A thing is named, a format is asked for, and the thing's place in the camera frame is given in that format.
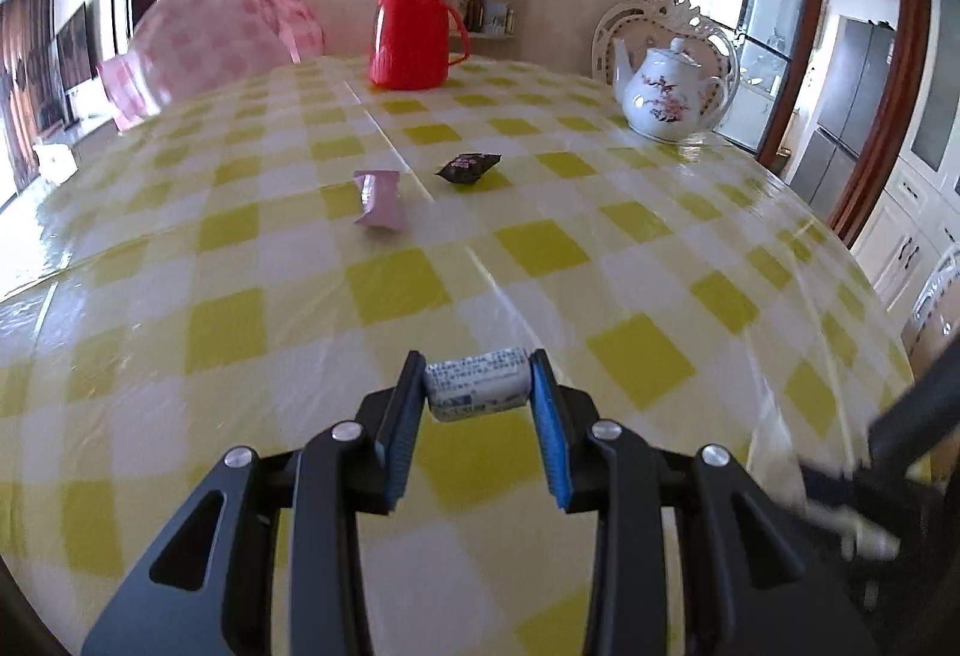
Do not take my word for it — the small white candy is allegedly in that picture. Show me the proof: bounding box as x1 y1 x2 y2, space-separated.
425 347 532 422

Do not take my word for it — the white ornate chair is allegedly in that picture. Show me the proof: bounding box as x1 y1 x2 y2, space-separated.
590 0 740 131

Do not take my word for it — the wall television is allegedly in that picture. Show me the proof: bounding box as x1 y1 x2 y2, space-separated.
55 4 94 90

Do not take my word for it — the white floral teapot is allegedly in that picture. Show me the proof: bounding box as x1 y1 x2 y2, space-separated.
612 37 734 144

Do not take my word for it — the black candy wrapper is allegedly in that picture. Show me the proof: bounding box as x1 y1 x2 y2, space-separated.
436 152 501 186

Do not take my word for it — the pink checkered covered chair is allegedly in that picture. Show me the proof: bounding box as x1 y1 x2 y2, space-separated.
98 0 325 131

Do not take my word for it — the red thermos jug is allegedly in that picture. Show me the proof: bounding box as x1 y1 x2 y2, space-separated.
368 0 470 92

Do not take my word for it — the pink snack packet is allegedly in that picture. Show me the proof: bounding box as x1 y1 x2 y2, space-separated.
353 170 405 232

